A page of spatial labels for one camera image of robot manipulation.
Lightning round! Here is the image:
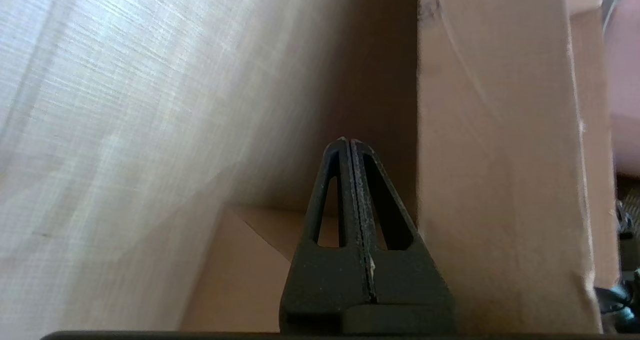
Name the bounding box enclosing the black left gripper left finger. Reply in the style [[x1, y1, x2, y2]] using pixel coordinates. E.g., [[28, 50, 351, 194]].
[[280, 137, 374, 308]]

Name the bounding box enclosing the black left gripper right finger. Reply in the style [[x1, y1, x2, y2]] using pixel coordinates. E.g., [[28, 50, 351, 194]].
[[349, 139, 455, 308]]

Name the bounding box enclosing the brown cardboard shoe box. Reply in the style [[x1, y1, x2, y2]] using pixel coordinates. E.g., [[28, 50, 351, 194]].
[[180, 0, 621, 334]]

